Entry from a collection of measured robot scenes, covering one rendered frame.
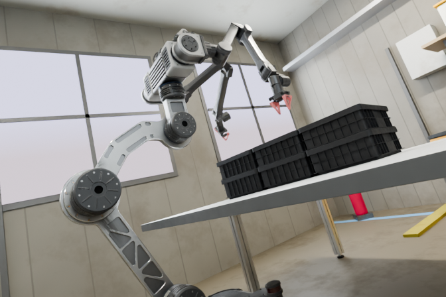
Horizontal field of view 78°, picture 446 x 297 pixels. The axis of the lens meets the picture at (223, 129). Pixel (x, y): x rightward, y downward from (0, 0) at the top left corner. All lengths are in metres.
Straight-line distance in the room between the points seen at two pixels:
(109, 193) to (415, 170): 1.02
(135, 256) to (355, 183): 1.05
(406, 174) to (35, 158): 2.69
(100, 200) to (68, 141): 1.75
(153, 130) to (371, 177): 1.13
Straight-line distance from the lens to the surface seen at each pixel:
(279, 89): 1.49
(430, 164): 0.55
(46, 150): 2.88
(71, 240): 2.79
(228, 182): 1.67
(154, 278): 1.44
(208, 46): 1.44
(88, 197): 1.20
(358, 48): 4.32
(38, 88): 3.10
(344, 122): 1.26
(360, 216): 3.98
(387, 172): 0.58
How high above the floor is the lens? 0.72
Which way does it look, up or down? 13 degrees up
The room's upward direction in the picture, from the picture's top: 16 degrees counter-clockwise
